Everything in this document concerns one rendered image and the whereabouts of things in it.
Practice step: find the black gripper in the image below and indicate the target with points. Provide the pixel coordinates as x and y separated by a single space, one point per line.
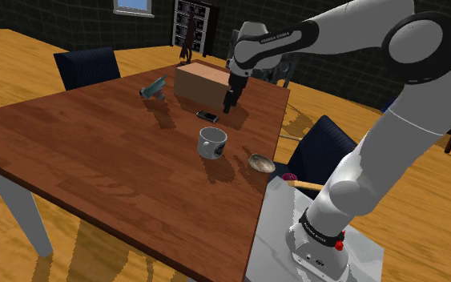
238 82

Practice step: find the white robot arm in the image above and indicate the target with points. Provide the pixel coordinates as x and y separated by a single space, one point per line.
401 129

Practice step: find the brown cardboard box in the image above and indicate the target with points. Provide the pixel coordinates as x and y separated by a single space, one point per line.
199 86

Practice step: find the grey chair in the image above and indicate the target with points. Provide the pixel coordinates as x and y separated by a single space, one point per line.
278 72

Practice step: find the black remote control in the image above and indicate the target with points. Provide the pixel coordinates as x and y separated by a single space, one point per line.
207 116

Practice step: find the dark brown figure statue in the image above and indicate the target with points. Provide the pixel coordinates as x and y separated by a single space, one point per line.
188 39

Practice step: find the white mug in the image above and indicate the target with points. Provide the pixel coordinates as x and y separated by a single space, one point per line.
211 144

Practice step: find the dark shelf unit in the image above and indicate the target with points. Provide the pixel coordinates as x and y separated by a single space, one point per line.
194 25

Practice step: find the small grey-brown bowl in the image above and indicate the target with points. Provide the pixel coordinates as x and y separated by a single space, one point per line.
261 163

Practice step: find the teal spray bottle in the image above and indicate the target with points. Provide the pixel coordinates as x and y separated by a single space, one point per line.
153 89

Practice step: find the dark blue chair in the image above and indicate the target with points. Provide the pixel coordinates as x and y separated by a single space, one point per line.
318 150
86 68

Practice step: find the pink round object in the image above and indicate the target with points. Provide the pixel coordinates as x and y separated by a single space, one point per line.
289 177

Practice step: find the light wooden bar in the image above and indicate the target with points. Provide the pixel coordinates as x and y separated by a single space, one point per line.
305 184

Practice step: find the brown wooden table grey legs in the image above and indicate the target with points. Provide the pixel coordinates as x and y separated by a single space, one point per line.
104 148

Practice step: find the grey robot stand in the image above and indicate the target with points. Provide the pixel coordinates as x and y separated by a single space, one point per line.
276 234

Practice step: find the window with white frame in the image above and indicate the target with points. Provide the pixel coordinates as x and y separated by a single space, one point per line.
133 6

